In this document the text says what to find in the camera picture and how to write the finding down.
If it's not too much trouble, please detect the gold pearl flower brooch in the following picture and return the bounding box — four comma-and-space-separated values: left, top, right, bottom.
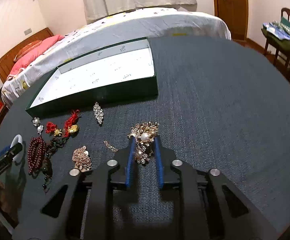
128, 121, 159, 166

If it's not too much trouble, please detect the white jade bangle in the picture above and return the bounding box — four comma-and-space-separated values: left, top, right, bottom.
10, 134, 23, 161

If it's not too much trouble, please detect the dark red bead bracelet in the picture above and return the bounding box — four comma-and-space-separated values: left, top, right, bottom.
27, 136, 47, 176

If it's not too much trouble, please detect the pearl crystal earring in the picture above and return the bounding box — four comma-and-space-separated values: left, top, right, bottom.
32, 117, 44, 135

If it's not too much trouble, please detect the rose gold bead cluster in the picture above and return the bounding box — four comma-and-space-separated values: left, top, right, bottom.
72, 146, 92, 172

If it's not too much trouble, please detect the small red gold charm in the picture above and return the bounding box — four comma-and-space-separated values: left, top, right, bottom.
45, 121, 62, 137

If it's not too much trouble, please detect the crystal leaf brooch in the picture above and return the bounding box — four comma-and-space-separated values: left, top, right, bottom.
93, 102, 104, 126

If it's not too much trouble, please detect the dark cord pendant necklace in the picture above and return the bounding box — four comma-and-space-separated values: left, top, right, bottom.
41, 135, 70, 193

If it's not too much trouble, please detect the red tassel gold charm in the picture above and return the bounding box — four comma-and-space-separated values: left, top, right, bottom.
62, 110, 80, 138

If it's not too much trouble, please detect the dark green jewelry box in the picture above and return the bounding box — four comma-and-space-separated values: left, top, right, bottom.
25, 37, 158, 116

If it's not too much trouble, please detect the dark blue table mat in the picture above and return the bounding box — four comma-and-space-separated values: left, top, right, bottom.
4, 36, 290, 239

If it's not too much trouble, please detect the wooden headboard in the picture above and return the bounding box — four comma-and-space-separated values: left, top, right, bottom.
0, 27, 54, 84

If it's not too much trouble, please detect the pink pillow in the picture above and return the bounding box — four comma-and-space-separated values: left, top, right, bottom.
7, 35, 65, 80

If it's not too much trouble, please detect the orange patterned cushion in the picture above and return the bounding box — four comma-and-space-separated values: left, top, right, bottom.
13, 40, 42, 62

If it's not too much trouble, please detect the bed with patterned sheet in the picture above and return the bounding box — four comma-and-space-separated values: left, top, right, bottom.
1, 8, 231, 107

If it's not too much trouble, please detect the wooden chair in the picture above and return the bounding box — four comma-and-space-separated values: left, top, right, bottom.
261, 7, 290, 80

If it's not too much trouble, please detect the brown wooden door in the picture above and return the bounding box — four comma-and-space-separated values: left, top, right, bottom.
214, 0, 248, 41

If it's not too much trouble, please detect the pile of clothes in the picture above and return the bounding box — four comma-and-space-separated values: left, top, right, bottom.
261, 16, 290, 51

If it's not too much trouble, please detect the wall socket plate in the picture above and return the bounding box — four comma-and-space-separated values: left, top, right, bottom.
24, 28, 32, 36

